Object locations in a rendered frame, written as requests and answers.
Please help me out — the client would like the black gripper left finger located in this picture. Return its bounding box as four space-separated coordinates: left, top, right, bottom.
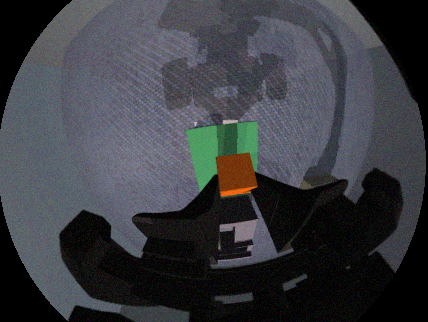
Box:
132 174 221 265

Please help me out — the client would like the orange l-shaped part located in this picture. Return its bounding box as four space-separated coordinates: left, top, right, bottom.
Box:
215 153 258 196

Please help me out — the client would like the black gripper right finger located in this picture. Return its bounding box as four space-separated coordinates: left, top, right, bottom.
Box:
250 172 348 253

